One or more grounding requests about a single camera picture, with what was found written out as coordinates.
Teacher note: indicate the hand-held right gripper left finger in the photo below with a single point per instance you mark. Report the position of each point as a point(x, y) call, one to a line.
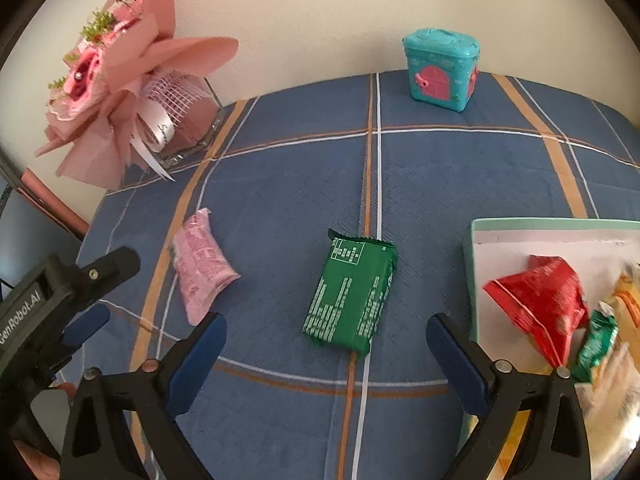
point(200, 355)

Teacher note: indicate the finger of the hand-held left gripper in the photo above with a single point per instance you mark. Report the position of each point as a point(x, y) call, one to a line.
point(107, 270)
point(87, 325)

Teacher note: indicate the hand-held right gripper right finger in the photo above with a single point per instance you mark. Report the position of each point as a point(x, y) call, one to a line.
point(460, 355)

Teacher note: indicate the pink snack packet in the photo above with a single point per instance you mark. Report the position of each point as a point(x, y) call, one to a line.
point(202, 265)

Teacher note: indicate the red flower print packet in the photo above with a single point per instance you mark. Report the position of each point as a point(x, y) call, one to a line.
point(540, 300)

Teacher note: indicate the dark green snack packet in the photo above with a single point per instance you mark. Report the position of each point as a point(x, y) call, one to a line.
point(350, 295)

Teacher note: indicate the teal rimmed white tray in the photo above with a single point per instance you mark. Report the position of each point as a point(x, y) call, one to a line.
point(525, 240)

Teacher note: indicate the green and white cracker packet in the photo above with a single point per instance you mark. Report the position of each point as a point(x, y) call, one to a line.
point(597, 345)

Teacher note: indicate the cream white snack packet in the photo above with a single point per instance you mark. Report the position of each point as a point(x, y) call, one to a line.
point(607, 410)

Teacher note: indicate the orange beige snack packet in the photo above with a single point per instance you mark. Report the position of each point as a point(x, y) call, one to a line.
point(627, 295)

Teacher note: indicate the person's left hand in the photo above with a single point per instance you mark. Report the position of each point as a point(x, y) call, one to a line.
point(45, 465)

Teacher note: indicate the grey cabinet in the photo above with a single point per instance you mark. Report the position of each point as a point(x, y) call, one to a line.
point(30, 245)

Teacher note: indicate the pink board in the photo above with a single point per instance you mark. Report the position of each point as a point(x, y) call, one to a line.
point(50, 200)

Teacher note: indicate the clear glass vase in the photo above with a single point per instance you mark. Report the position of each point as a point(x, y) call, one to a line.
point(195, 120)

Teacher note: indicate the blue plaid tablecloth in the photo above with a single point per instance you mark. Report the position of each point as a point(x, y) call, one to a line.
point(290, 185)

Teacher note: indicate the pink flower bouquet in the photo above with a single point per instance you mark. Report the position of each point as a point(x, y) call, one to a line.
point(140, 60)

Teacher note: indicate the teal toy house box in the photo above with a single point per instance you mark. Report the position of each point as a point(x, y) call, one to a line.
point(440, 75)

